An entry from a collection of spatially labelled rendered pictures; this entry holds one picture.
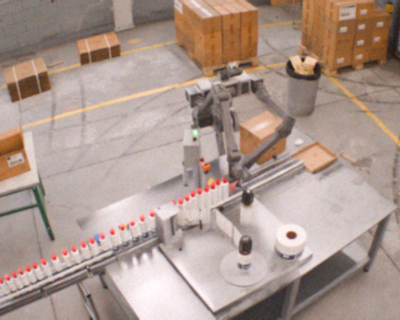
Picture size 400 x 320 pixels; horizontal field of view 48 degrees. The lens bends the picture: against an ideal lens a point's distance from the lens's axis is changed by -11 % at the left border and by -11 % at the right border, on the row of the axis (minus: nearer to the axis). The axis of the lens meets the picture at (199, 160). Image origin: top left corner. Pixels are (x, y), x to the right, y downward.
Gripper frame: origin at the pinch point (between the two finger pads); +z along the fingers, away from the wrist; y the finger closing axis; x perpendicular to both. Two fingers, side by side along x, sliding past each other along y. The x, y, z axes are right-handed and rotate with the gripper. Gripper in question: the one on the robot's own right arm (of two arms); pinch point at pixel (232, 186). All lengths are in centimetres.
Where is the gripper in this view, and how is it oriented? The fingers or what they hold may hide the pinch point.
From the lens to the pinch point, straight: 326.0
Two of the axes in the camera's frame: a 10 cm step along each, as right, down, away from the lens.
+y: 8.4, -3.7, 3.9
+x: -5.3, -5.0, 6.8
